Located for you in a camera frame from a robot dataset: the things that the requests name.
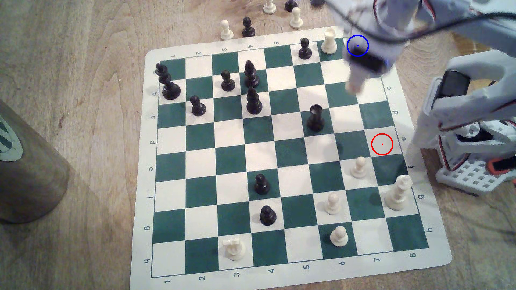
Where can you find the brown cup with green logo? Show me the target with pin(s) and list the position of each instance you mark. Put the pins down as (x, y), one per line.
(28, 181)

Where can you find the green white chess board mat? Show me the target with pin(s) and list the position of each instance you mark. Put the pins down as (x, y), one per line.
(290, 153)

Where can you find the white king chess piece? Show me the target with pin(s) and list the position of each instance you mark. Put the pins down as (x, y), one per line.
(397, 195)

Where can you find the white perforated base plate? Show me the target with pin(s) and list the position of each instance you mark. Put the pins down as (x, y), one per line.
(467, 177)

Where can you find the white knight chess piece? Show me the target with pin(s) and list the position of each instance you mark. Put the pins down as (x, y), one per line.
(234, 249)

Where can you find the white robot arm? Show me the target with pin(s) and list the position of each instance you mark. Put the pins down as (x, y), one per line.
(463, 100)

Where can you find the black rook chess piece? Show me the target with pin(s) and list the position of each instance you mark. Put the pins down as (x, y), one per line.
(315, 119)

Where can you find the black king chess piece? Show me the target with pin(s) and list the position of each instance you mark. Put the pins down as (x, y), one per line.
(170, 89)

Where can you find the orange clamp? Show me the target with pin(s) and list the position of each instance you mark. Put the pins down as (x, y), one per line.
(500, 166)

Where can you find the black pawn chess piece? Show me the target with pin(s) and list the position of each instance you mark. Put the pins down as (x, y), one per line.
(262, 185)
(268, 216)
(228, 82)
(248, 28)
(305, 50)
(198, 106)

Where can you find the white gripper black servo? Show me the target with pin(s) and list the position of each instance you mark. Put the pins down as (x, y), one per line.
(372, 64)

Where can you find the white pawn chess piece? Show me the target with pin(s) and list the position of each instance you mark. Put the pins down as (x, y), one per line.
(332, 204)
(358, 168)
(227, 31)
(339, 237)
(296, 19)

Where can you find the black bishop chess piece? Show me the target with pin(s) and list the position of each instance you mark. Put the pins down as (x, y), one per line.
(254, 102)
(251, 76)

